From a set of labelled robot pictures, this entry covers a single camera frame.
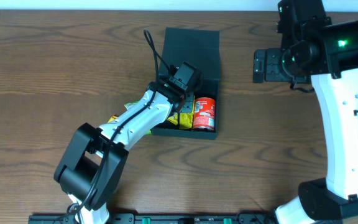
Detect yellow snack bar wrapper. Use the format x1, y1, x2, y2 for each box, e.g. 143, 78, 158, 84
178, 102, 195, 130

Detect orange yellow snack packet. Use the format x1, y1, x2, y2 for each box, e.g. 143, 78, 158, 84
167, 113, 180, 125

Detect red soda can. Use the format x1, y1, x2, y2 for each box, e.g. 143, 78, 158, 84
193, 97, 216, 131

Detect green yellow snack bar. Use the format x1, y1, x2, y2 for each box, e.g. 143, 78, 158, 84
123, 101, 152, 136

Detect black gift box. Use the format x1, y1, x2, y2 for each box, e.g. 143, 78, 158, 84
151, 27, 221, 140

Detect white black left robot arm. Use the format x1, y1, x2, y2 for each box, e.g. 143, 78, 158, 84
53, 81, 194, 223

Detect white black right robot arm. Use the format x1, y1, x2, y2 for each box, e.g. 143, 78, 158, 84
254, 17, 358, 223

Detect small yellow snack packet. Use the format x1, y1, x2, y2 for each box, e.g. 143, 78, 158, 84
108, 115, 118, 123

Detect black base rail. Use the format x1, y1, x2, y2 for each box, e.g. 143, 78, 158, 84
28, 213, 277, 224

